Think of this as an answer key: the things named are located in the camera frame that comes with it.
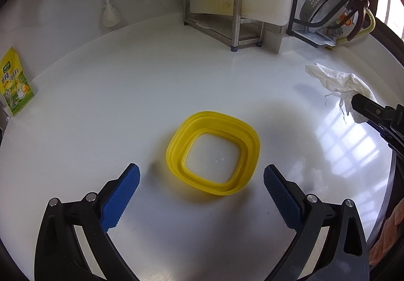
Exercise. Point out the black dish rack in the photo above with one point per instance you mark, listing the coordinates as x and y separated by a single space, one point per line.
295 0

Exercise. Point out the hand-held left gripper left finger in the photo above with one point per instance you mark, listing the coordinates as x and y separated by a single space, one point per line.
121 195

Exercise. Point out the metal colander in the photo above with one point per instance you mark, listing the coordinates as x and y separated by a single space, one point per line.
328 0

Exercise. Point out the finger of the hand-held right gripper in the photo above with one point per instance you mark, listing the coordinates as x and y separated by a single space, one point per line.
369 109
394 139

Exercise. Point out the window with bars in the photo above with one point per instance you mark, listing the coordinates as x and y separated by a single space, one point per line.
393 6

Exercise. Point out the yellow seasoning pouch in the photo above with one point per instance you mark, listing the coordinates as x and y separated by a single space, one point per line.
15 85

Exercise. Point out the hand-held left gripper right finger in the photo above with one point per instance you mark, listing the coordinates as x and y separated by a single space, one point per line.
284 199

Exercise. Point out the metal board stand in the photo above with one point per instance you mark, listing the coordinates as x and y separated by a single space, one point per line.
236 9

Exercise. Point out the person's right hand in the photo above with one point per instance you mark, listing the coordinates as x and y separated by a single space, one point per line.
389 230

